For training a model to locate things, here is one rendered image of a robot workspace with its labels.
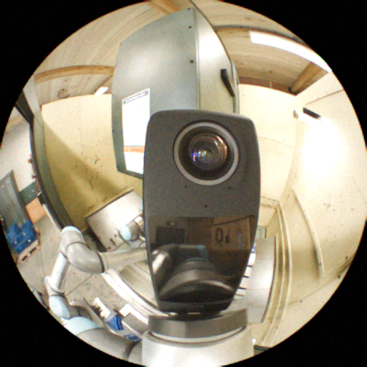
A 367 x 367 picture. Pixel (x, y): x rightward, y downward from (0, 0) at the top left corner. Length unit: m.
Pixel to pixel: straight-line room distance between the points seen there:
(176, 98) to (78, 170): 1.32
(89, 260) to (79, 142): 1.22
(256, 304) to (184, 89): 1.22
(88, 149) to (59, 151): 0.38
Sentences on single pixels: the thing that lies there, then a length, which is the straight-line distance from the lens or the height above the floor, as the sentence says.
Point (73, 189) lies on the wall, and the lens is 1.52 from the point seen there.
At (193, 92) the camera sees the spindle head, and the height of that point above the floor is 1.84.
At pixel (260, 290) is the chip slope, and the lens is 1.09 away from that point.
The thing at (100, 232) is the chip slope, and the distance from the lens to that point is 1.56.
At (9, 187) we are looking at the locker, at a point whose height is 1.59.
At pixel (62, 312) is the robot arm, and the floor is 1.25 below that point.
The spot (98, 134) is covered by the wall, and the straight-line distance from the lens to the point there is 1.54.
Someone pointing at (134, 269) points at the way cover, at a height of 0.72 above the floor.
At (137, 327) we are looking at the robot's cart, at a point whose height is 0.21.
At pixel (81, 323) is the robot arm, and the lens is 0.25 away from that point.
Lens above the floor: 1.74
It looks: 27 degrees down
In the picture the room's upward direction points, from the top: straight up
